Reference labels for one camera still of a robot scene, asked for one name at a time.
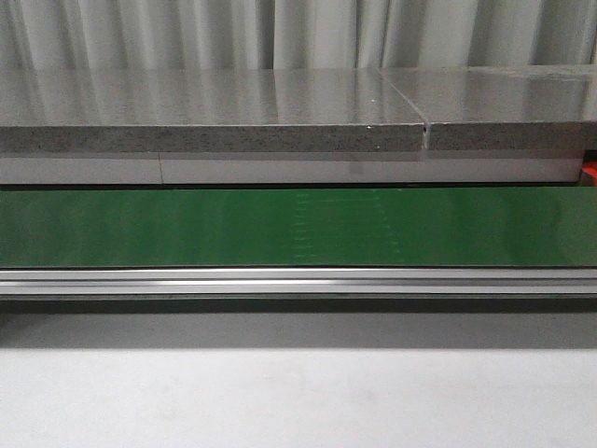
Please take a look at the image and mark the green conveyor belt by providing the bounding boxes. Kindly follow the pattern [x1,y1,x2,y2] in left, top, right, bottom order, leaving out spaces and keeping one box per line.
[1,187,596,268]

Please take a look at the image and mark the white pleated curtain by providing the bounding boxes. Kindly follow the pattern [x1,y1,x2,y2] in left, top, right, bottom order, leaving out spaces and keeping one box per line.
[1,1,596,69]

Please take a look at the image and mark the red plastic tray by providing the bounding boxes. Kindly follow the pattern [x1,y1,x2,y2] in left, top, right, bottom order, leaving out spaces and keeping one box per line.
[579,161,597,187]

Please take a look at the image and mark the aluminium conveyor frame rail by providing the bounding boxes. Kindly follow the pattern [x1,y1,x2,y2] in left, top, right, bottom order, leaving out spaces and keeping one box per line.
[1,268,596,296]

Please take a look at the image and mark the grey stone counter slab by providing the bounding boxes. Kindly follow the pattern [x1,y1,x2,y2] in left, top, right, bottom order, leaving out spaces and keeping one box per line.
[1,69,423,154]
[381,65,596,152]

